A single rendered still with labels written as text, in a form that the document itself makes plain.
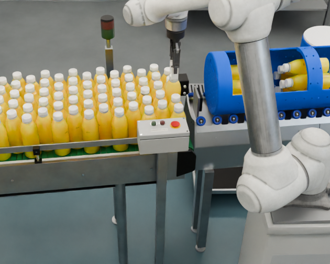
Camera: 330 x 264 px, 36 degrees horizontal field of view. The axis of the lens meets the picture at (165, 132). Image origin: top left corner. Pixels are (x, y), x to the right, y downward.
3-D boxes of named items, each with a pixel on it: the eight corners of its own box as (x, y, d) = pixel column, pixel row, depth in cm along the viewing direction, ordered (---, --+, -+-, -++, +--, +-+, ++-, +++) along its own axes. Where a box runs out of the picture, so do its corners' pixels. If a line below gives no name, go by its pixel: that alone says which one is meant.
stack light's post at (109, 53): (120, 202, 320) (112, 48, 250) (113, 203, 319) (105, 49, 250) (119, 198, 323) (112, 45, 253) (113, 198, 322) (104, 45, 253)
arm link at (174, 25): (185, 9, 208) (184, 22, 212) (163, 10, 207) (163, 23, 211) (189, 19, 201) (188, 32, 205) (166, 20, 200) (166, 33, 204)
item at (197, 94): (201, 119, 236) (203, 97, 228) (196, 120, 236) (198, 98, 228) (197, 107, 244) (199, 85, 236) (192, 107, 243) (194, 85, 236)
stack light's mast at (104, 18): (115, 50, 250) (114, 20, 239) (102, 51, 249) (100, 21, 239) (114, 43, 254) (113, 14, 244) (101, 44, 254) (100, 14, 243)
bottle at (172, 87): (171, 119, 231) (173, 84, 219) (161, 111, 235) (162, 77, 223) (183, 112, 234) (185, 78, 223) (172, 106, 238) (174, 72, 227)
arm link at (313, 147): (337, 182, 185) (351, 136, 171) (304, 205, 176) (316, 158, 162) (303, 158, 195) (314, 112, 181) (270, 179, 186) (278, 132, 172)
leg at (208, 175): (206, 252, 292) (215, 172, 252) (196, 253, 291) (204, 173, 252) (204, 243, 297) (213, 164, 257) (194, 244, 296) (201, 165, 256)
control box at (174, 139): (188, 151, 208) (189, 131, 201) (139, 155, 205) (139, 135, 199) (184, 135, 216) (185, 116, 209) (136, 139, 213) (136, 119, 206)
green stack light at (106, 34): (114, 39, 246) (114, 30, 243) (101, 40, 245) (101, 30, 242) (114, 32, 251) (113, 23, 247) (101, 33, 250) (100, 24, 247)
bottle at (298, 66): (324, 75, 235) (285, 77, 233) (321, 60, 237) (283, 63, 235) (330, 69, 228) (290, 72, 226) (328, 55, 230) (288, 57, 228)
